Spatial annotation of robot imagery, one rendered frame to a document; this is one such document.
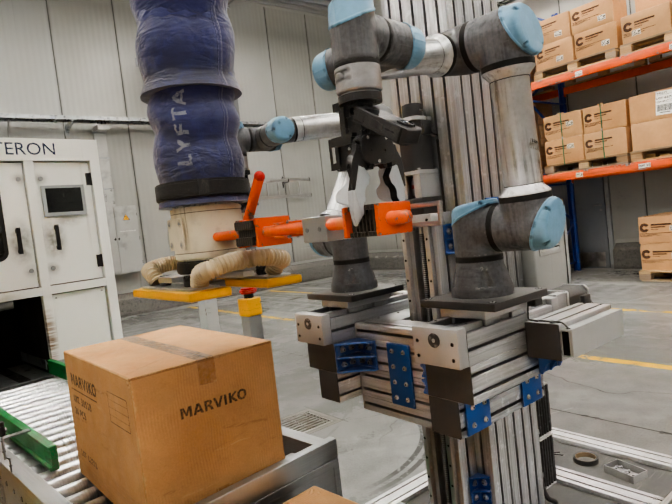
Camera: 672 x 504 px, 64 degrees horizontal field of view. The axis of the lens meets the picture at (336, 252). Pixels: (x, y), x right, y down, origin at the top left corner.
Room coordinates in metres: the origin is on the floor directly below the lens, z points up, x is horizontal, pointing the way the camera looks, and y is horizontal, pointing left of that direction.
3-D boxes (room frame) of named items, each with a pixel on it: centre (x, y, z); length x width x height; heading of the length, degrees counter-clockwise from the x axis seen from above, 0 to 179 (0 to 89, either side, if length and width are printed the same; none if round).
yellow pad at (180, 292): (1.27, 0.38, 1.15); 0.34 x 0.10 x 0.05; 39
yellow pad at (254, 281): (1.39, 0.23, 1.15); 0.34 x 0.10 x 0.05; 39
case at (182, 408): (1.61, 0.56, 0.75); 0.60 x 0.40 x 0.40; 40
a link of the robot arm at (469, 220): (1.34, -0.36, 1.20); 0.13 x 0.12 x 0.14; 43
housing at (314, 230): (0.97, 0.01, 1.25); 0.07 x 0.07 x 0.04; 39
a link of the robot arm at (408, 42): (0.97, -0.13, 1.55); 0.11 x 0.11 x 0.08; 43
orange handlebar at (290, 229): (1.26, 0.09, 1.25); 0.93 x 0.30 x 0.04; 39
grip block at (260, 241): (1.14, 0.15, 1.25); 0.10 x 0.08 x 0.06; 130
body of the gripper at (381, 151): (0.89, -0.06, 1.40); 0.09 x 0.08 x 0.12; 39
